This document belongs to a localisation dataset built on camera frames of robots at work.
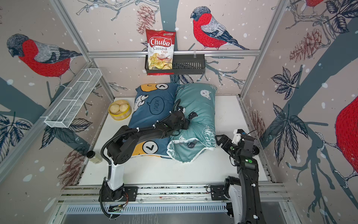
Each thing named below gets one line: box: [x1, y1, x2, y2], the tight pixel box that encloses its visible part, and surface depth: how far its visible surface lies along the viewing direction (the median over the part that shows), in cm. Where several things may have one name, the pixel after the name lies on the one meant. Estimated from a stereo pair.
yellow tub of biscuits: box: [108, 99, 132, 121], surface depth 109 cm
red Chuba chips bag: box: [145, 28, 177, 76], surface depth 87 cm
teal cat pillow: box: [166, 83, 218, 164], surface depth 90 cm
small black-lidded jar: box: [86, 150, 104, 165], surface depth 81 cm
